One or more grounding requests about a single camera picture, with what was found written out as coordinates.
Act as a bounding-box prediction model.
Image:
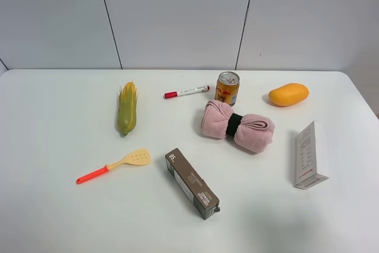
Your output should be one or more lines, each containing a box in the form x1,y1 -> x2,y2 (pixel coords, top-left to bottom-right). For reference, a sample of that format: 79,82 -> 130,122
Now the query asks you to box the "white carton box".
294,121 -> 329,190

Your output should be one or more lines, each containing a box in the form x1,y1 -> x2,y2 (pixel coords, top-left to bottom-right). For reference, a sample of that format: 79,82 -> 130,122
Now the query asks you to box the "red white marker pen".
163,85 -> 210,100

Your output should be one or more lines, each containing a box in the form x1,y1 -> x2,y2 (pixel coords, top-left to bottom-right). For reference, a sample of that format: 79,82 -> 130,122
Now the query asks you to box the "gold drink can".
215,71 -> 240,107

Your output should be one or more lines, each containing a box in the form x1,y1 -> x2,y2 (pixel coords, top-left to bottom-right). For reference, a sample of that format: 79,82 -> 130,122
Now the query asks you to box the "black band on towel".
226,113 -> 243,137

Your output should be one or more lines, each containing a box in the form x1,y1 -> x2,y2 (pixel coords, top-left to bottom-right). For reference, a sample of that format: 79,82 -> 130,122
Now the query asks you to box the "corn cob with husk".
117,82 -> 138,136

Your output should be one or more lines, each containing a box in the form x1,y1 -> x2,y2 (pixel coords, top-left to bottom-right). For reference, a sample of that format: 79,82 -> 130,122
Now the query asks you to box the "pink rolled towel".
201,100 -> 275,153

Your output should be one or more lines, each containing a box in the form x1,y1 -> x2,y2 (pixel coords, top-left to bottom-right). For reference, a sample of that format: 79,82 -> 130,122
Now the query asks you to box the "brown carton box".
165,148 -> 220,220

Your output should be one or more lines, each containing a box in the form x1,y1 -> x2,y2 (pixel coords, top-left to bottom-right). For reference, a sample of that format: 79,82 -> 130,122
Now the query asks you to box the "yellow mango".
268,83 -> 309,107

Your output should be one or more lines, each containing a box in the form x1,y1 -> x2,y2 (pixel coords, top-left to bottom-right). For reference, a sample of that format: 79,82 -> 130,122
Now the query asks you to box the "toy spatula red handle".
76,149 -> 152,184

